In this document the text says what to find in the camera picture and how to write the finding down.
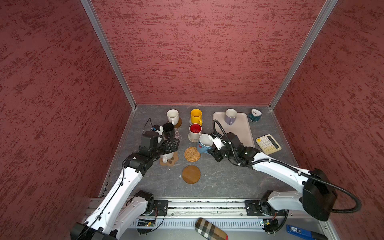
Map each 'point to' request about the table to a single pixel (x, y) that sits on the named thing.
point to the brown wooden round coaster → (191, 174)
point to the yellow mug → (196, 116)
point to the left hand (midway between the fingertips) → (172, 145)
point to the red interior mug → (195, 131)
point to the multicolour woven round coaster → (192, 140)
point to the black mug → (168, 130)
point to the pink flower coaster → (177, 135)
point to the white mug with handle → (173, 116)
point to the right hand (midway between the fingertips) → (209, 153)
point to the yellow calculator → (268, 144)
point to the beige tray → (241, 127)
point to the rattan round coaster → (192, 154)
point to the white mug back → (230, 116)
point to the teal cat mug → (255, 115)
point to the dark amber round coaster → (179, 123)
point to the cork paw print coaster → (170, 162)
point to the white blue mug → (205, 143)
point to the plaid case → (209, 231)
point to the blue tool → (305, 234)
